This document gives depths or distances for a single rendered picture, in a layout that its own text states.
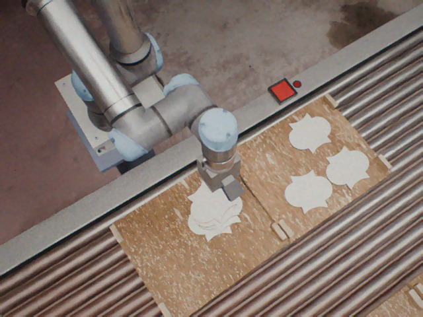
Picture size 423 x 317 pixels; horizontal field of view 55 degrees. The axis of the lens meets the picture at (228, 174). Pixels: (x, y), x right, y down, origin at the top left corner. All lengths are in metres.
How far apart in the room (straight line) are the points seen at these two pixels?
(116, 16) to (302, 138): 0.67
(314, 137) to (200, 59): 1.45
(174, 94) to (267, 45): 1.94
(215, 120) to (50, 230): 0.73
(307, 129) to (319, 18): 1.67
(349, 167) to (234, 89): 1.35
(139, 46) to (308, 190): 0.65
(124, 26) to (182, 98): 0.33
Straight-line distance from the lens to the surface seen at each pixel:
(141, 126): 0.83
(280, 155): 1.32
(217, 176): 0.93
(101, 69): 0.85
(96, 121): 1.36
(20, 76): 2.86
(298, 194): 1.27
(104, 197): 1.32
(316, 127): 1.38
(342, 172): 1.33
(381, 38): 1.69
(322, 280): 1.25
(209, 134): 0.77
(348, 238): 1.30
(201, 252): 1.21
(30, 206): 2.45
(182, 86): 0.85
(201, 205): 1.21
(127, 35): 1.14
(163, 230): 1.24
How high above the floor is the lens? 2.13
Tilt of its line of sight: 69 degrees down
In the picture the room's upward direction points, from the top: 3 degrees clockwise
